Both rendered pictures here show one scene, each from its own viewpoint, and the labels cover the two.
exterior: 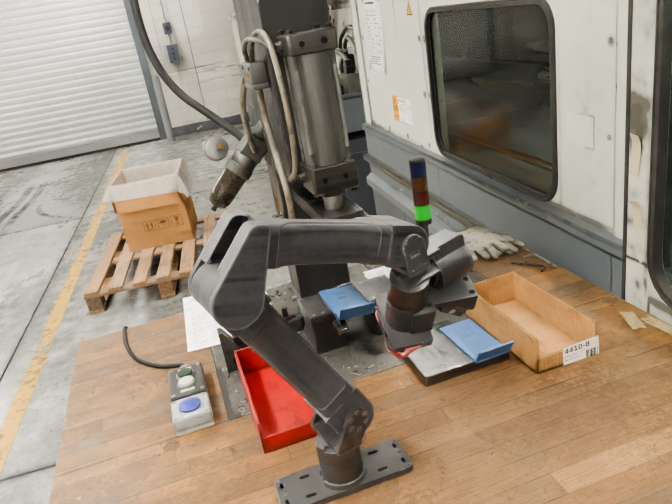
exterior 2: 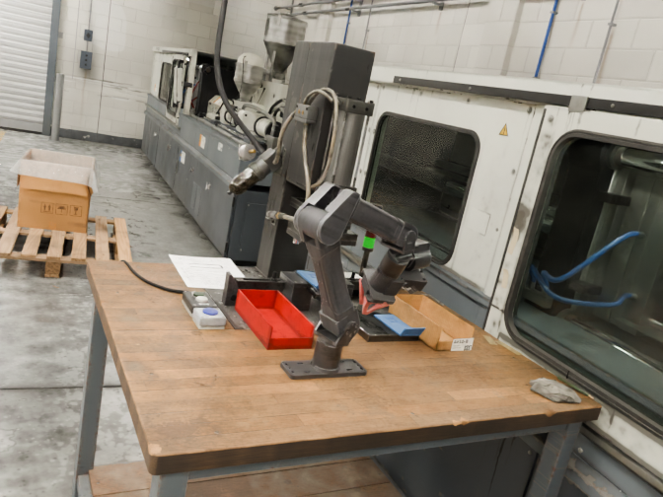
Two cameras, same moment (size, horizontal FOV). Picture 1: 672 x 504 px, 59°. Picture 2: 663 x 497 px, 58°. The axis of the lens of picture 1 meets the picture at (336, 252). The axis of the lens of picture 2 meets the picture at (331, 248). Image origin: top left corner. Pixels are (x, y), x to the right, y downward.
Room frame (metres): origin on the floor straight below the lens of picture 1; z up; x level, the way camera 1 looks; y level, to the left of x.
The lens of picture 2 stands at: (-0.53, 0.44, 1.51)
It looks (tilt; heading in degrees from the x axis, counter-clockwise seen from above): 14 degrees down; 344
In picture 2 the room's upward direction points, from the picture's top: 12 degrees clockwise
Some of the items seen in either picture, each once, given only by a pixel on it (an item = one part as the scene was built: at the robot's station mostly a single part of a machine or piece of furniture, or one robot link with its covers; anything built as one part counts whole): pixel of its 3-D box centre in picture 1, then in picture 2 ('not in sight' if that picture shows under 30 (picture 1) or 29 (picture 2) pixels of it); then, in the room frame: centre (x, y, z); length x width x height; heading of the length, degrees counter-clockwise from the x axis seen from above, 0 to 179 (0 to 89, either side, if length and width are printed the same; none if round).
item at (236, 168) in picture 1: (242, 163); (259, 169); (1.37, 0.18, 1.25); 0.19 x 0.07 x 0.19; 104
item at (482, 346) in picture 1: (474, 335); (399, 321); (0.97, -0.23, 0.93); 0.15 x 0.07 x 0.03; 16
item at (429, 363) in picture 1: (447, 347); (379, 325); (0.98, -0.18, 0.91); 0.17 x 0.16 x 0.02; 104
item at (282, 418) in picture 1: (279, 387); (272, 318); (0.92, 0.14, 0.93); 0.25 x 0.12 x 0.06; 14
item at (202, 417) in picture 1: (194, 418); (208, 322); (0.91, 0.30, 0.90); 0.07 x 0.07 x 0.06; 14
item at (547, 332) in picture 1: (526, 318); (429, 321); (1.00, -0.34, 0.93); 0.25 x 0.13 x 0.08; 14
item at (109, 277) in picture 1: (170, 254); (57, 241); (4.14, 1.20, 0.07); 1.20 x 1.00 x 0.14; 8
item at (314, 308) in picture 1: (349, 297); (317, 279); (1.13, -0.01, 0.98); 0.20 x 0.10 x 0.01; 104
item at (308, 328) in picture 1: (352, 315); (314, 293); (1.13, -0.01, 0.94); 0.20 x 0.10 x 0.07; 104
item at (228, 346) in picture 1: (238, 346); (236, 288); (1.07, 0.23, 0.95); 0.06 x 0.03 x 0.09; 104
